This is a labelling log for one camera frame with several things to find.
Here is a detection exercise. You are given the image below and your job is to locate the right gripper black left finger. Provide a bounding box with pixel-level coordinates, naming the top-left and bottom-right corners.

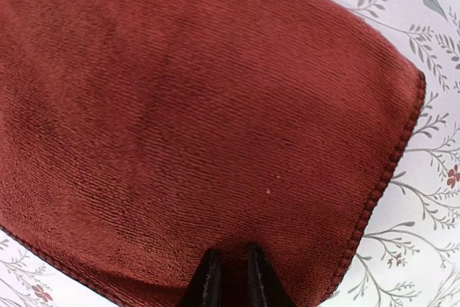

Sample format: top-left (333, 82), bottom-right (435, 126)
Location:
top-left (182, 249), bottom-right (221, 307)

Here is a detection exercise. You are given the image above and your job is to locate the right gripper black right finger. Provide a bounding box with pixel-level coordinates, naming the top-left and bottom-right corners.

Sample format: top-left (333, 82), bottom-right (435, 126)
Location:
top-left (247, 243), bottom-right (296, 307)

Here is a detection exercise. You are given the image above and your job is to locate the dark red towel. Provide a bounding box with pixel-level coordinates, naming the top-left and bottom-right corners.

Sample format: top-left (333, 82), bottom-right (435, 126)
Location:
top-left (1, 0), bottom-right (426, 306)

